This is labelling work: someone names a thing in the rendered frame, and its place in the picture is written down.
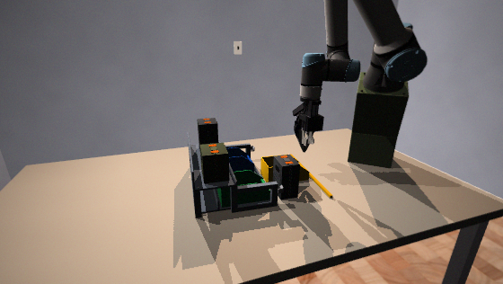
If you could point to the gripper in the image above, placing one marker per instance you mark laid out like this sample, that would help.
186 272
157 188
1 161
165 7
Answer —
312 123

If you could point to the grey bin rack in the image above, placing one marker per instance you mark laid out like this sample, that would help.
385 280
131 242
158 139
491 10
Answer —
204 193

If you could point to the green open bin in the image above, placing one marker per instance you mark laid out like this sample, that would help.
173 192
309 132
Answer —
244 178

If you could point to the yellow bar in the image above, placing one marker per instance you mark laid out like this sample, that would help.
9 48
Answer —
320 185

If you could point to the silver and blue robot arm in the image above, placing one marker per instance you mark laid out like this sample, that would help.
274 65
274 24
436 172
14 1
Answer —
397 50

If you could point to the yellow bin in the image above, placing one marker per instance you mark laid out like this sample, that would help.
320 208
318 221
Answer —
266 169

